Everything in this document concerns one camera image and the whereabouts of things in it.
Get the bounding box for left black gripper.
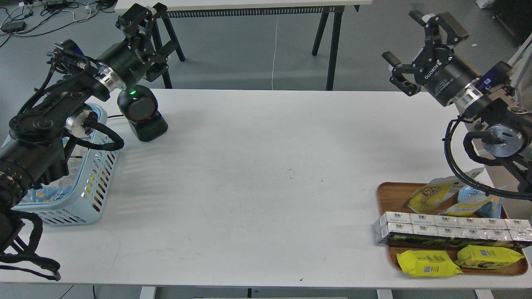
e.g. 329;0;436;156
97;2;178;91

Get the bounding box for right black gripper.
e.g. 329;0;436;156
382;10;481;107

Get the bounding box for yellow white snack pouch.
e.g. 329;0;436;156
405;176;467;214

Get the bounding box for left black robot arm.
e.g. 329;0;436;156
0;2;178;281

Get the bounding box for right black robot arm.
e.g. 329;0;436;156
382;10;531;201

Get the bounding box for white snack package in basket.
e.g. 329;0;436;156
50;145;88;188

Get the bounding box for blue yellow snack bag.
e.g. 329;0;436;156
439;186;503;219

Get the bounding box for light blue plastic basket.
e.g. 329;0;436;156
1;103;120;226

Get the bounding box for blue snack bag in basket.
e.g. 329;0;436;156
20;186;74;204

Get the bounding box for yellow snack pack left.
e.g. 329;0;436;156
397;250;463;277

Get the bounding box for yellow snack pack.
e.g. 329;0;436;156
454;245;525;270
397;250;463;277

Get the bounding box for yellow snack pack right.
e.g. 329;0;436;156
454;245;525;270

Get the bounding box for black barcode scanner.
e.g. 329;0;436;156
117;85;168;142

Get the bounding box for white black-legged background table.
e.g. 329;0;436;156
161;0;372;91

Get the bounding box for black power adapter on floor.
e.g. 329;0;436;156
1;21;27;34

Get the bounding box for brown wooden tray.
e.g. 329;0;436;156
377;182;530;276

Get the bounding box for silver multipack carton box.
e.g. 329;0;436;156
372;211;532;249

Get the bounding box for floor cables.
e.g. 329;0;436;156
0;0;118;47

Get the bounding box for white hanging cord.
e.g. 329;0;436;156
271;15;279;91

